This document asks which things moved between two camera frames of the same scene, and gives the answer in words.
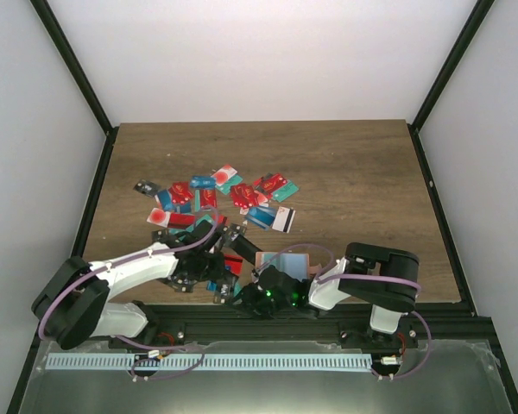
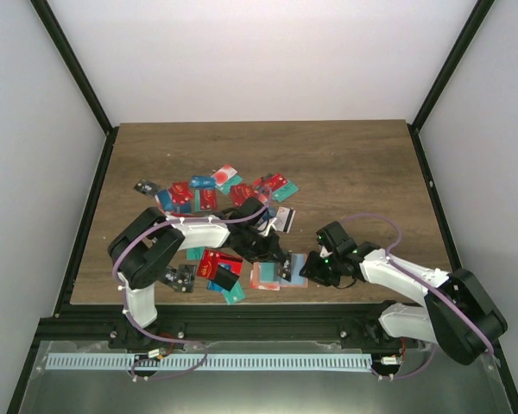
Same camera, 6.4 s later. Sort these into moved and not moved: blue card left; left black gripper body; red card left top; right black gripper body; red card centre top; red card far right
Moved: right black gripper body; left black gripper body
Not moved: red card far right; blue card left; red card left top; red card centre top
